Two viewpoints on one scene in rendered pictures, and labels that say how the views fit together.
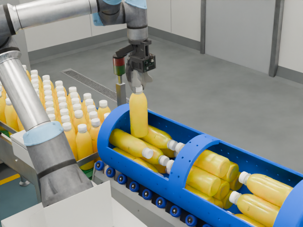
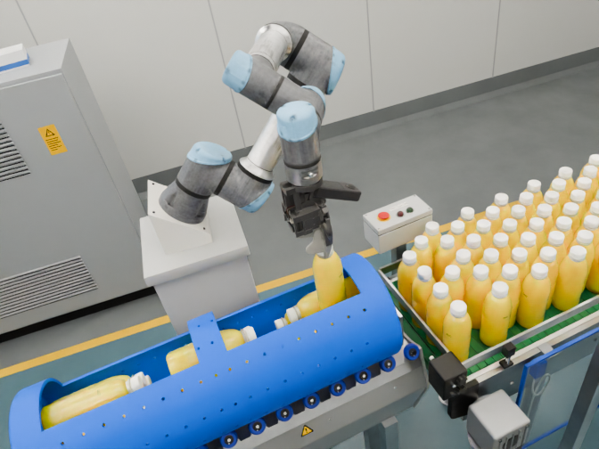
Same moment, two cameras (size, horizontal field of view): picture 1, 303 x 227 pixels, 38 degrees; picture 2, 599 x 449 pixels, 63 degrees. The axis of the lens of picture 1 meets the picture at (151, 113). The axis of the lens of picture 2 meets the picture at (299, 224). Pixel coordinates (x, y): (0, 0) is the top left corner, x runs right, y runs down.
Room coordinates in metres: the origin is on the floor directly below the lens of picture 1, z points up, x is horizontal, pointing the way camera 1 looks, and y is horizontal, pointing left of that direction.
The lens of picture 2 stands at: (1.92, -0.72, 2.09)
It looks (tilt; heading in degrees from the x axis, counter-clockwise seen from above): 38 degrees down; 117
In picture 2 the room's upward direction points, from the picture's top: 11 degrees counter-clockwise
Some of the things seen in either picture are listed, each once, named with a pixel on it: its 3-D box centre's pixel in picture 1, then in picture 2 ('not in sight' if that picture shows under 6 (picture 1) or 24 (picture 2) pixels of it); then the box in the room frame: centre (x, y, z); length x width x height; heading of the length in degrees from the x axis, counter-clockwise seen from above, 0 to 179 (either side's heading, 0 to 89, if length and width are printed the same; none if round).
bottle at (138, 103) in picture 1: (138, 112); (329, 279); (1.57, 0.05, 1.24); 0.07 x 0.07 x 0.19
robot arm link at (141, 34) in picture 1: (138, 32); (304, 169); (1.56, 0.04, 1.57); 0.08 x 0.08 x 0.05
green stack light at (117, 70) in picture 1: (119, 68); not in sight; (2.21, 0.16, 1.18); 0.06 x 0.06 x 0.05
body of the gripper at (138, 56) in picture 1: (140, 54); (305, 202); (1.55, 0.03, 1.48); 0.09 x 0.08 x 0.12; 43
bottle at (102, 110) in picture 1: (104, 122); (496, 314); (1.96, 0.23, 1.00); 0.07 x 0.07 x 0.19
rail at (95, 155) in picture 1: (106, 150); (414, 314); (1.74, 0.21, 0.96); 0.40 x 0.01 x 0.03; 134
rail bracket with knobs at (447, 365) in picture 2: not in sight; (446, 375); (1.86, 0.04, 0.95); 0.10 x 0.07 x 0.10; 134
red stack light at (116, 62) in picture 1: (118, 60); not in sight; (2.21, 0.16, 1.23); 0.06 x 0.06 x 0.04
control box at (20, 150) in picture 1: (34, 148); (397, 223); (1.64, 0.51, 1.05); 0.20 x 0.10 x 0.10; 44
